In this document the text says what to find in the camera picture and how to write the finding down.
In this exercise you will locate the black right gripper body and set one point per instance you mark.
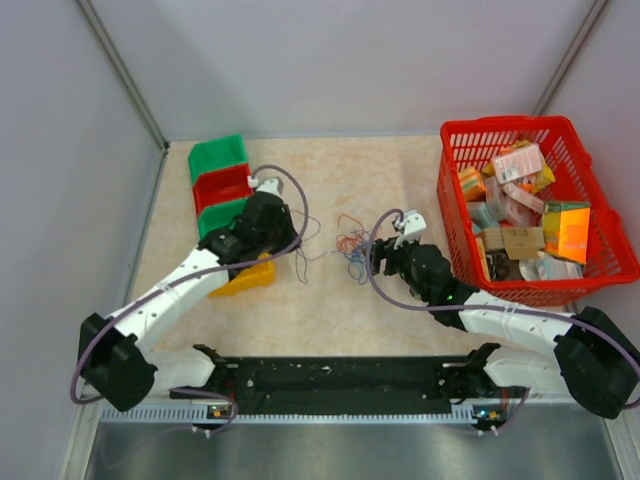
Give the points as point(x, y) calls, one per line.
point(398, 261)

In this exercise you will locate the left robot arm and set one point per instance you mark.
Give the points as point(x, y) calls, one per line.
point(117, 353)

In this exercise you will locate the far green storage bin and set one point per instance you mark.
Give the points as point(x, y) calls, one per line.
point(216, 154)

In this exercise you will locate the red storage bin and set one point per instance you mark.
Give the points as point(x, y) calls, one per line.
point(221, 186)

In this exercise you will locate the yellow snack bag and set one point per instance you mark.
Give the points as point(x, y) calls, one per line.
point(542, 179)

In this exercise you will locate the white Kamenoko sponge pack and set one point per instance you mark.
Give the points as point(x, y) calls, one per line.
point(523, 197)

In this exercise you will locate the near green storage bin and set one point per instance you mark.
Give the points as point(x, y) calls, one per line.
point(220, 215)

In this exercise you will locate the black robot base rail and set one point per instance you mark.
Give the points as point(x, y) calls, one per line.
point(365, 385)

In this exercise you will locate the light blue sponge pack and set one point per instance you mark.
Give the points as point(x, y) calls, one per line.
point(480, 215)

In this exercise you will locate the orange sponge box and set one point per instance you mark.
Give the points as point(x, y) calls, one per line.
point(472, 184)

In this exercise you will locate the yellow Kamenoko sponge pack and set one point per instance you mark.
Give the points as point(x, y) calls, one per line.
point(481, 252)

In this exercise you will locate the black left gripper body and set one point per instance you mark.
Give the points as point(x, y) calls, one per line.
point(276, 240)

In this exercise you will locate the yellow green sponge box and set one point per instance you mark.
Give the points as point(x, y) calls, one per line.
point(565, 226)

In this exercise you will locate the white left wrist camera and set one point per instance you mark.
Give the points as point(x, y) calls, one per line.
point(271, 185)

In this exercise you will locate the green storage bin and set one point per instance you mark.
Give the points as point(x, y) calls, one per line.
point(220, 215)
point(216, 154)

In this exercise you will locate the white pink sponge pack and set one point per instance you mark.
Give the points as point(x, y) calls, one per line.
point(518, 163)

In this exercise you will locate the yellow storage bin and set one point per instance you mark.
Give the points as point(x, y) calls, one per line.
point(260, 275)

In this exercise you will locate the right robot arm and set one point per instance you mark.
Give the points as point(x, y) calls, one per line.
point(585, 354)

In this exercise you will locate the red plastic shopping basket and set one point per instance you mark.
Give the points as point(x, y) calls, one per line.
point(611, 259)

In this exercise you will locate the brown cardboard sponge pack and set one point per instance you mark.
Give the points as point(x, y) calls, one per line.
point(518, 243)

